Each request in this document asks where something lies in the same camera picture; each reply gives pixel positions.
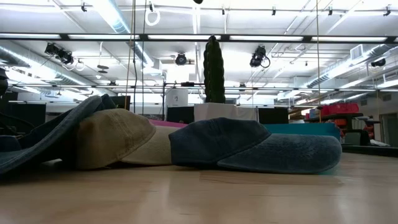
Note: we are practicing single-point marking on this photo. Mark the blue denim cap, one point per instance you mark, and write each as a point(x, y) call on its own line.
point(233, 143)
point(46, 137)

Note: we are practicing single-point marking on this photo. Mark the tan cotton cap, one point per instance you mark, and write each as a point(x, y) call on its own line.
point(112, 137)

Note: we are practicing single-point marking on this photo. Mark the black round ceiling lamp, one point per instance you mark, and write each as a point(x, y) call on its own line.
point(181, 59)

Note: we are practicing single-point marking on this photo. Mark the black overhead beam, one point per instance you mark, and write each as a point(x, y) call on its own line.
point(143, 37)

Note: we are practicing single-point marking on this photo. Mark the green cactus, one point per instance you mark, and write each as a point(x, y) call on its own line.
point(214, 71)

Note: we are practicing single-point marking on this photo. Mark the white hexagonal plant pot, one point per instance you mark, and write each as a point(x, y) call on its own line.
point(214, 110)

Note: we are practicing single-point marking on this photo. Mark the black panel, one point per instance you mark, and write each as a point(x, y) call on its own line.
point(273, 115)
point(180, 114)

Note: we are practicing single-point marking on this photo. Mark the white panel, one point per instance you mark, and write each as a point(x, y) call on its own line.
point(247, 113)

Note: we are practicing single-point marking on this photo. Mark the red plastic tray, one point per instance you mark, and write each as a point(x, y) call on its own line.
point(168, 124)

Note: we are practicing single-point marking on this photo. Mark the black ceiling spotlight pair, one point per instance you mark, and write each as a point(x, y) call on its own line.
point(59, 54)

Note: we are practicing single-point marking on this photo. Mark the blue plastic tray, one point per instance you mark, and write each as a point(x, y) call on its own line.
point(304, 129)

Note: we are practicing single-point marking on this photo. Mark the red storage bins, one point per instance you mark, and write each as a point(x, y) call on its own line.
point(340, 109)

